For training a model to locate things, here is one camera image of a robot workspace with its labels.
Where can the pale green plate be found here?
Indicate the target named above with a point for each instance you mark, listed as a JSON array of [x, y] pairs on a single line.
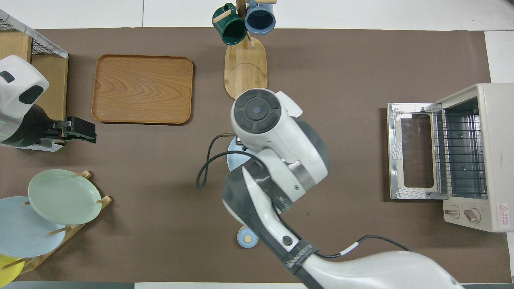
[[64, 196]]

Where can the brown table mat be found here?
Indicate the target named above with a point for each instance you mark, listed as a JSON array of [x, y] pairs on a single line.
[[140, 180]]

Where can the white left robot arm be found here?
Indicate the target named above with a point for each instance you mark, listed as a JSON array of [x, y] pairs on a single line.
[[18, 88]]

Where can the large light blue plate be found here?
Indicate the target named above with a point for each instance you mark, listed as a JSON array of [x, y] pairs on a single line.
[[24, 233]]

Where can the metal oven rack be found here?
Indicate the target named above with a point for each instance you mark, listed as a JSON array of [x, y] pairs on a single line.
[[461, 152]]

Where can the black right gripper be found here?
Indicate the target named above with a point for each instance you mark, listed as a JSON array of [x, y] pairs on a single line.
[[240, 141]]

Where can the wooden two-tier shelf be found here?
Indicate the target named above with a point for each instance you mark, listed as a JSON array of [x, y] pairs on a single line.
[[54, 88]]

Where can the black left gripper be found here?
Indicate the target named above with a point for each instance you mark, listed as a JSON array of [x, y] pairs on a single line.
[[28, 128]]

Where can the wooden mug tree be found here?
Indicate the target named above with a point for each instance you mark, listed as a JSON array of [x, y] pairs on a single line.
[[245, 68]]

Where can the wooden serving tray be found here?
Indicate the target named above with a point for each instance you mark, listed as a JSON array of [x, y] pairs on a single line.
[[142, 88]]

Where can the dark green mug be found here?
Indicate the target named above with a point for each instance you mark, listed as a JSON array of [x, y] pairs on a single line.
[[231, 30]]

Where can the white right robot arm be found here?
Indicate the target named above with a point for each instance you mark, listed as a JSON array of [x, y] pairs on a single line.
[[281, 140]]

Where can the beige oven knob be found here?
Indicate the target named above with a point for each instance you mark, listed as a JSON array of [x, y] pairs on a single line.
[[452, 212], [472, 216]]

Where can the white toaster oven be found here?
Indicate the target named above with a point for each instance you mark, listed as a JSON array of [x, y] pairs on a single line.
[[498, 132]]

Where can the blue mug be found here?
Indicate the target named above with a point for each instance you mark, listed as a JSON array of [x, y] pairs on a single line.
[[260, 20]]

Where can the small light blue plate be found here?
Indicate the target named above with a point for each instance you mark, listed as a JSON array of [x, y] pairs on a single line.
[[235, 160]]

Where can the wooden plate rack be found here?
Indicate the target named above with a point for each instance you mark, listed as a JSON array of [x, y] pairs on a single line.
[[86, 218]]

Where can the yellow plate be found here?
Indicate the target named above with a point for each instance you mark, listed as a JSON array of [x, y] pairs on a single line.
[[8, 271]]

